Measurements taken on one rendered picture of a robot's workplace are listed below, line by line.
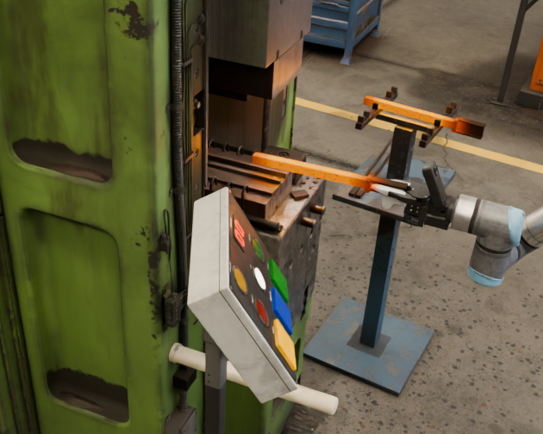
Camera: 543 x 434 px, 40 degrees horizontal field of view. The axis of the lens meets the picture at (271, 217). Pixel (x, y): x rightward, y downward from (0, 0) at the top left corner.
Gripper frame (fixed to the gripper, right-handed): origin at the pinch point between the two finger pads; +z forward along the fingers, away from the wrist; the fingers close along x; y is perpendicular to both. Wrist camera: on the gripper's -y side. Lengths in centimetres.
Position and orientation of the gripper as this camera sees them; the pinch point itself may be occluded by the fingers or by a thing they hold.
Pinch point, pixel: (377, 182)
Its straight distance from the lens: 191.1
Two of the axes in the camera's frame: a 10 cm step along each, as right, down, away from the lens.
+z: -9.2, -2.7, 2.8
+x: 3.8, -4.7, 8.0
